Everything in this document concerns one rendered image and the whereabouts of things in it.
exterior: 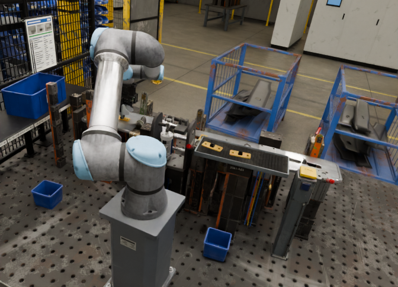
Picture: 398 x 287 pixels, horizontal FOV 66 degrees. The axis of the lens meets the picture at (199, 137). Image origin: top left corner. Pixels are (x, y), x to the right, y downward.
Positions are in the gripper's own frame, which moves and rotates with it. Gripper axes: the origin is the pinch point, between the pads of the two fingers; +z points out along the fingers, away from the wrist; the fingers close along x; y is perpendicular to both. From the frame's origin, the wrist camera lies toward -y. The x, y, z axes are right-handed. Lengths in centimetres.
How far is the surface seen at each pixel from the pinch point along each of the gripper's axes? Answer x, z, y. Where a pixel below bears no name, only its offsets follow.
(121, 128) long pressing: -9.8, 2.1, 4.4
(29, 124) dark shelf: -31.2, 0.3, -33.0
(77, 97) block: -1.0, -4.6, -26.9
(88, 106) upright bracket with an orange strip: -16.1, -9.3, -10.3
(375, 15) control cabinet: 749, -28, 290
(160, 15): 322, -3, -103
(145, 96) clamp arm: 15.6, -7.1, 6.5
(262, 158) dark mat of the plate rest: -32, -15, 77
